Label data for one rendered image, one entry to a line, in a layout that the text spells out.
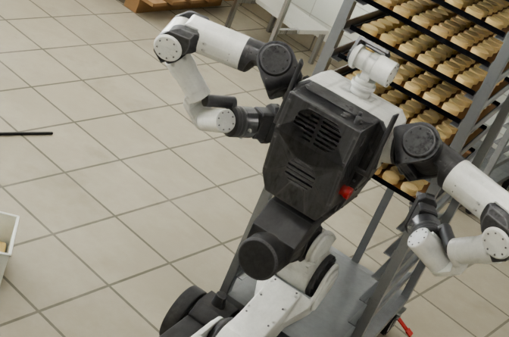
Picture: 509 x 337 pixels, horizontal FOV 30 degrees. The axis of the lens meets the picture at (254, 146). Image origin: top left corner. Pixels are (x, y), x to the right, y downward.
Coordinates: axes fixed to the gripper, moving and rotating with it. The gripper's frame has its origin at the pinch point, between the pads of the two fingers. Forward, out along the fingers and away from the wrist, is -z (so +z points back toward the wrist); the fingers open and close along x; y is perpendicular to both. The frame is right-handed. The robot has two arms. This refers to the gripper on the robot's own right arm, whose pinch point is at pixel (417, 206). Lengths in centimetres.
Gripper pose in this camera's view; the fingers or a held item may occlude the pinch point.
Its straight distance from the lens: 261.6
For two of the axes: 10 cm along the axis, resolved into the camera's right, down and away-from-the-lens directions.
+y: -9.4, -3.1, -1.6
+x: 3.4, -8.4, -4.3
